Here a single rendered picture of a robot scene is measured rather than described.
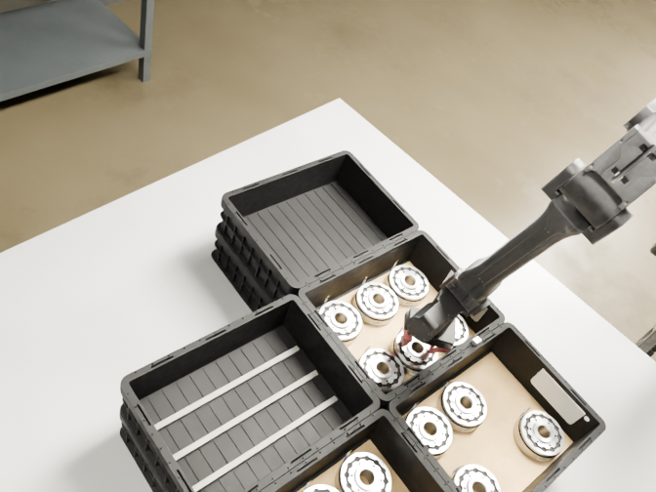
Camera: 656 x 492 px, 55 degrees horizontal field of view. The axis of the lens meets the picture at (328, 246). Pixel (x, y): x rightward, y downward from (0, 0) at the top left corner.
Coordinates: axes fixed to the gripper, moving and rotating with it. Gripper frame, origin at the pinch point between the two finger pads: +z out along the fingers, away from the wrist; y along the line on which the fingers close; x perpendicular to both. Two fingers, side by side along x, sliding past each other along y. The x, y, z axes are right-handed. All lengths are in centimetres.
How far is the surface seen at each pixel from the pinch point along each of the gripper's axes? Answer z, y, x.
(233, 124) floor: 89, -67, 154
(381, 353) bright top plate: 1.1, -7.7, -3.7
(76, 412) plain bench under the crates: 16, -66, -26
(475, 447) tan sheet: 3.9, 15.4, -18.3
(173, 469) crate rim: -7, -43, -41
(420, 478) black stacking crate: -2.4, 1.3, -30.3
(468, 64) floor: 92, 54, 271
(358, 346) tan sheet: 4.0, -12.3, -1.4
